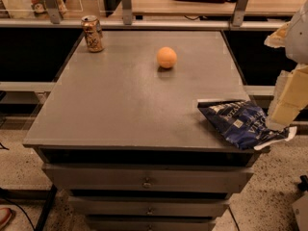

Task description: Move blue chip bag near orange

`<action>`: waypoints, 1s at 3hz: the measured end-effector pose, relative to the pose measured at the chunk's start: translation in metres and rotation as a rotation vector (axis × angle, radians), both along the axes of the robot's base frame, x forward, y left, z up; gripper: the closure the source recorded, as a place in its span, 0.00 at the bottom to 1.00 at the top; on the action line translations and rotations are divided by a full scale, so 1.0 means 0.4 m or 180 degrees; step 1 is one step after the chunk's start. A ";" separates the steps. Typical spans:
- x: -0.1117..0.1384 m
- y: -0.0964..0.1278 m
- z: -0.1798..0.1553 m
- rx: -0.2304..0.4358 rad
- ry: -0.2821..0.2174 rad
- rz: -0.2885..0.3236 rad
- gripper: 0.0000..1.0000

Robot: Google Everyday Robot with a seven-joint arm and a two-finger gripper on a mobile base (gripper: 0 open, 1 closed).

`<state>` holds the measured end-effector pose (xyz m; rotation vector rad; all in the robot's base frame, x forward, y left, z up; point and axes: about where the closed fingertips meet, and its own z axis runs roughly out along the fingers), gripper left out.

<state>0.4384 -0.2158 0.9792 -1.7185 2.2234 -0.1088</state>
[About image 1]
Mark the gold soda can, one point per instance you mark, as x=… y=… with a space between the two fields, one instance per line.
x=93 y=33

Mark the drawer with knob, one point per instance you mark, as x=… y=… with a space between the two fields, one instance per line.
x=101 y=223
x=151 y=207
x=147 y=178

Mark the blue potato chip bag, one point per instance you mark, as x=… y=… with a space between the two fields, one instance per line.
x=243 y=123

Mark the grey drawer cabinet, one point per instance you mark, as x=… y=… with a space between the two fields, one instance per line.
x=119 y=107

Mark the bottom drawer with knob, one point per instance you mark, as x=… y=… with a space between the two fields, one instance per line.
x=101 y=223

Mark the white paper bag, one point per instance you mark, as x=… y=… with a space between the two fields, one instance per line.
x=18 y=9

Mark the middle drawer with knob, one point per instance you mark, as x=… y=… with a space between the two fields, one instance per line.
x=151 y=207

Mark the orange fruit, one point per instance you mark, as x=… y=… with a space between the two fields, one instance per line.
x=166 y=57

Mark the grey box on floor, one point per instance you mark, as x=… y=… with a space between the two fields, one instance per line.
x=300 y=208

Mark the top drawer with knob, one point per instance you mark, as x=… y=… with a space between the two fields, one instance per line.
x=147 y=178

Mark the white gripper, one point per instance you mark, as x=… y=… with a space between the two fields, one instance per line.
x=298 y=38

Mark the red shoe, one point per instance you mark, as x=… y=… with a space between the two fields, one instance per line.
x=5 y=216

